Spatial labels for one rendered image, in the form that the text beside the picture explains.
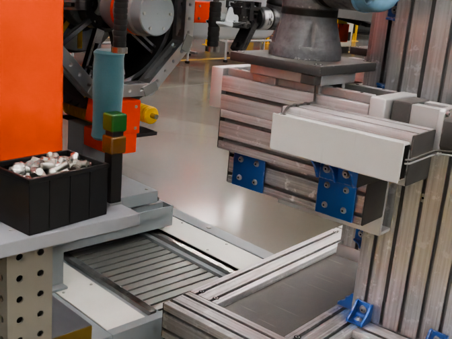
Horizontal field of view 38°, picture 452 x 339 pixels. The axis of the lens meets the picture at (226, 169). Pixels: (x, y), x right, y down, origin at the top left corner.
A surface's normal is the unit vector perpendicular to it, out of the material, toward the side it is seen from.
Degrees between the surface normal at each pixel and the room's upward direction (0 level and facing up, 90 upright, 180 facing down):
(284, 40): 73
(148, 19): 90
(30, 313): 90
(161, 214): 90
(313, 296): 0
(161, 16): 90
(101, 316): 0
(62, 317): 0
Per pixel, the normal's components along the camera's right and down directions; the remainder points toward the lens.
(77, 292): 0.08, -0.96
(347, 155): -0.65, 0.16
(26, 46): 0.69, 0.25
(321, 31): 0.32, -0.01
